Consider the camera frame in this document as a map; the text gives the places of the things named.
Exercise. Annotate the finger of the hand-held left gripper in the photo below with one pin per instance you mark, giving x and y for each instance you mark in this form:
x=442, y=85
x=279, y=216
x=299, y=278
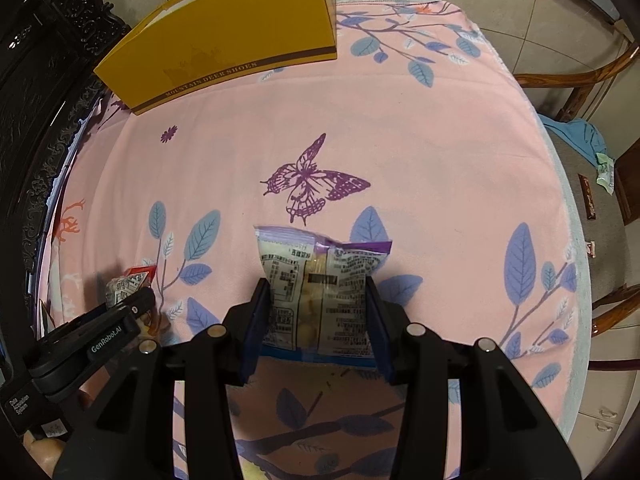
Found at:
x=132, y=305

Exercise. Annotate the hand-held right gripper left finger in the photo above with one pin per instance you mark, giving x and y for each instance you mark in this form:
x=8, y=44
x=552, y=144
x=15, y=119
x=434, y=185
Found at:
x=255, y=320

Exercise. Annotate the red white snack stick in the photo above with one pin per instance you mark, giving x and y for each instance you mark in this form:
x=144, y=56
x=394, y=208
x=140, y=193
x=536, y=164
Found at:
x=592, y=250

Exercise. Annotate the purple white snack packet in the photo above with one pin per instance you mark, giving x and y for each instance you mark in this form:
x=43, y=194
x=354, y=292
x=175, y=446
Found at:
x=320, y=280

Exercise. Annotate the person's left hand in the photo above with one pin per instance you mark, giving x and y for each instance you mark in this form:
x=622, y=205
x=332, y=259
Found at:
x=47, y=455

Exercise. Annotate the dark red snack bar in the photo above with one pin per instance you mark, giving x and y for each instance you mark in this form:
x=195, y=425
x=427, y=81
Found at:
x=587, y=195

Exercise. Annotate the blue cloth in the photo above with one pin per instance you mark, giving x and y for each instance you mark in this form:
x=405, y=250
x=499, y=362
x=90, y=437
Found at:
x=580, y=135

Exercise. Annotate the yellow cardboard box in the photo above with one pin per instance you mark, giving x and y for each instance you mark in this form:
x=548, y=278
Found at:
x=225, y=35

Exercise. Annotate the wooden armchair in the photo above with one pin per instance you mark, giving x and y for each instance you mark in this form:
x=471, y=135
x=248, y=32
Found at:
x=550, y=80

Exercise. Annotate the small red white packet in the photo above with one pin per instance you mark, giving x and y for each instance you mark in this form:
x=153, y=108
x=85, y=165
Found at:
x=131, y=282

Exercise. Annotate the pale green crumpled packet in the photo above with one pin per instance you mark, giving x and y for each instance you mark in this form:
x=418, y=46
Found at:
x=605, y=172

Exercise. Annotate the dark carved wooden bench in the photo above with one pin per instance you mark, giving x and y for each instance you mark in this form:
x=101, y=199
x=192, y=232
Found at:
x=40, y=110

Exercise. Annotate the grey cabinet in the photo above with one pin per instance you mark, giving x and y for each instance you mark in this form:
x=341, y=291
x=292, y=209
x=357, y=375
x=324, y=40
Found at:
x=600, y=395

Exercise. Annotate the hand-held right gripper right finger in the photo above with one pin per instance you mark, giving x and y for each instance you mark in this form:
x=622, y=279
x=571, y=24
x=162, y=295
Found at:
x=377, y=325

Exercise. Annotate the pink floral blanket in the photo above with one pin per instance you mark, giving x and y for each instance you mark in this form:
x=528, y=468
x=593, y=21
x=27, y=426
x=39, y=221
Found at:
x=400, y=160

